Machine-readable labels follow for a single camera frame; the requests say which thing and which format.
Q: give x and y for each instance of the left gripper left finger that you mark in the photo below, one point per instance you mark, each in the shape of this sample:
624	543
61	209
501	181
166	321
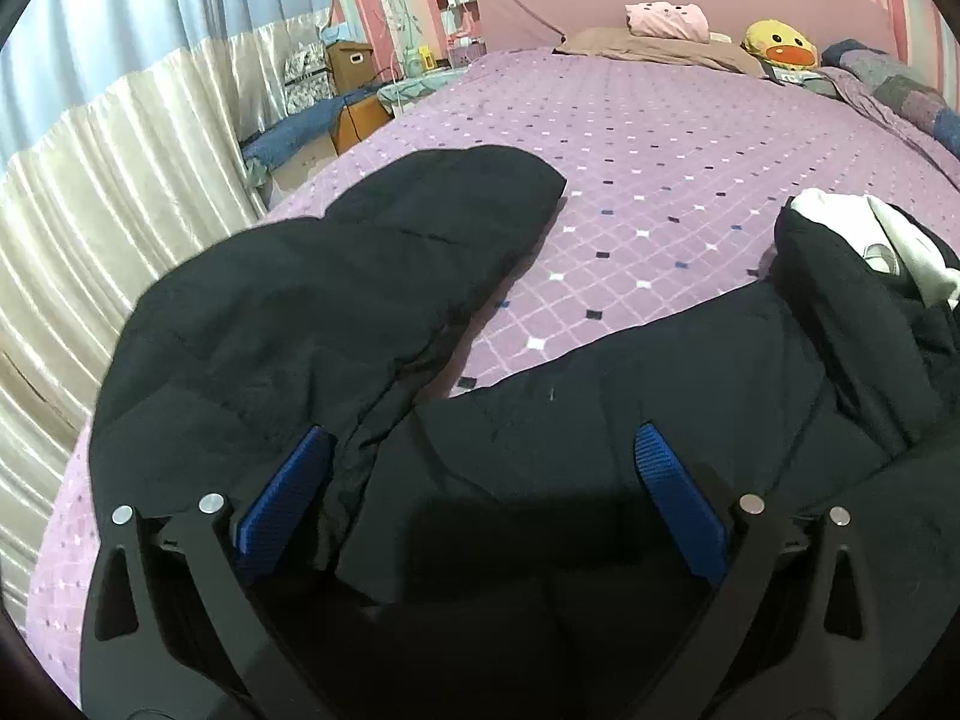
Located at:
170	629

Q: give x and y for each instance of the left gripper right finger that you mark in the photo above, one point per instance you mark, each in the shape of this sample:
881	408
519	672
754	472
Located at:
791	628

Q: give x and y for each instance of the black padded jacket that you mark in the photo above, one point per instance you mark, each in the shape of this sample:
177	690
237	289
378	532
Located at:
548	651

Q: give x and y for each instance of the purple diamond-pattern bed sheet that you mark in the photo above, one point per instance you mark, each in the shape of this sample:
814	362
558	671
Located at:
600	165

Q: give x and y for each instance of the patchwork quilt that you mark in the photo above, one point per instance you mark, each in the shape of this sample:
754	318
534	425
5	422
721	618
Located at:
896	86

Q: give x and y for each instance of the blue and cream curtain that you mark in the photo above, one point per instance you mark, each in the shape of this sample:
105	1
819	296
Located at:
122	126

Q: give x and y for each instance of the patterned storage drawers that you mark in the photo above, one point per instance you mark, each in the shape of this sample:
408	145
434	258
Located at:
307	79

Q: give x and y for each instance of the yellow duck plush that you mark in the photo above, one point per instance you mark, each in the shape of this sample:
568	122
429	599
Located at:
780	45

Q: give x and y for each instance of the brown cardboard box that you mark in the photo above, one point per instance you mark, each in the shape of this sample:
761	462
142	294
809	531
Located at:
352	65

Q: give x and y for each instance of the tan pillow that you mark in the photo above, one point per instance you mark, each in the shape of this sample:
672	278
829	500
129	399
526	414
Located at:
622	44

